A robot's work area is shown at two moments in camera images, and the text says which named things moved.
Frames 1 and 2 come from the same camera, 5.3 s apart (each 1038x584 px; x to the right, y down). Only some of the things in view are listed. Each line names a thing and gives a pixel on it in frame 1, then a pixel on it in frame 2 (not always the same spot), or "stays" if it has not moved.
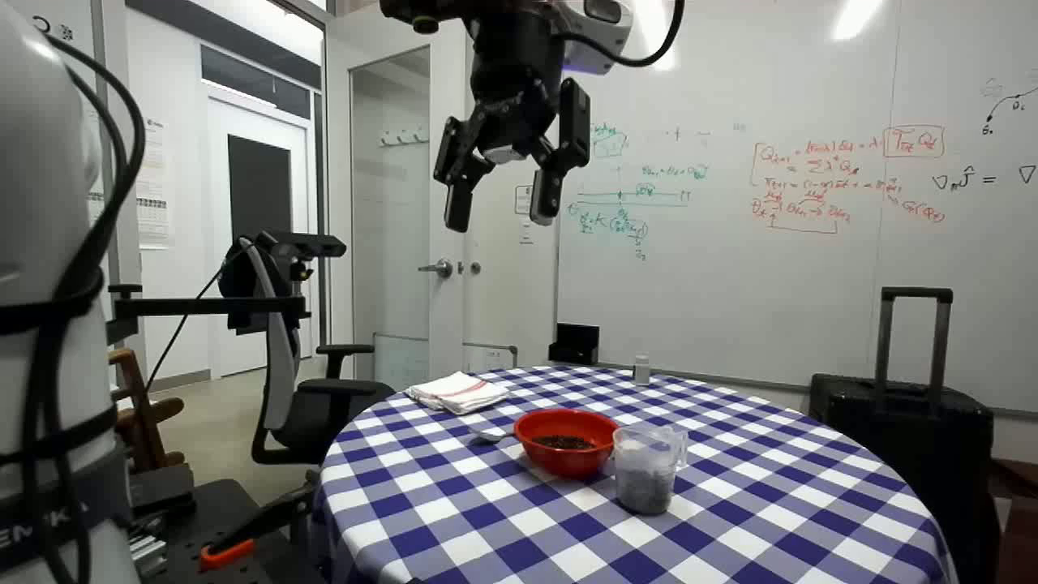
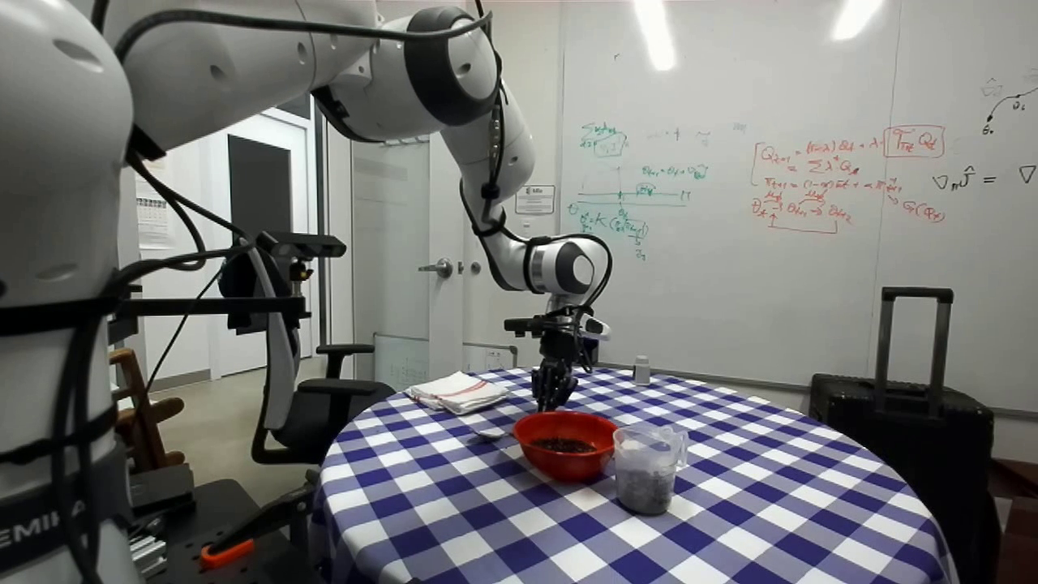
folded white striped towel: x=460 y=393 stays
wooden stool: x=136 y=416 stays
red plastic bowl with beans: x=566 y=441 stays
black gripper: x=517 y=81 to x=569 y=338
